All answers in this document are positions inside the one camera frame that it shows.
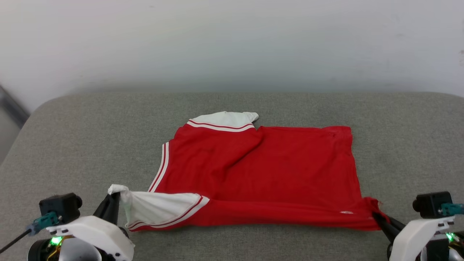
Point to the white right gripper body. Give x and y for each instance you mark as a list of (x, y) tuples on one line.
[(413, 232)]

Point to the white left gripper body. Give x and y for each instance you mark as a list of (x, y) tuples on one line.
[(90, 228)]

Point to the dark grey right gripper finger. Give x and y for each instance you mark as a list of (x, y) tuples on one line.
[(391, 226)]

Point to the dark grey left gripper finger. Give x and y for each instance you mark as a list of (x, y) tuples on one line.
[(108, 208)]

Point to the red garment with white trim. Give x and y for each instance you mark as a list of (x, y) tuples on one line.
[(272, 170)]

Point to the grey fabric sofa seat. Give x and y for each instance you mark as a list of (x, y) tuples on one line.
[(72, 145)]

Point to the dark grey skirting strip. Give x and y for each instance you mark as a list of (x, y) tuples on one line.
[(12, 105)]

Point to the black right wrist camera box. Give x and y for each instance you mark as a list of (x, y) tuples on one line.
[(431, 204)]

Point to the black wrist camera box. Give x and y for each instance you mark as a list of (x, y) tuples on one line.
[(431, 204), (59, 206)]

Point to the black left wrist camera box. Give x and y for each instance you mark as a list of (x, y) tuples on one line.
[(59, 206)]

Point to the teal left camera connector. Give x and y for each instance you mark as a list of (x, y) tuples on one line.
[(45, 221)]

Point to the teal camera connector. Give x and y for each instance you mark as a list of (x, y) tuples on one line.
[(45, 221), (453, 209)]

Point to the teal right camera connector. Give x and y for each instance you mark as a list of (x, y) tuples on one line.
[(453, 209)]

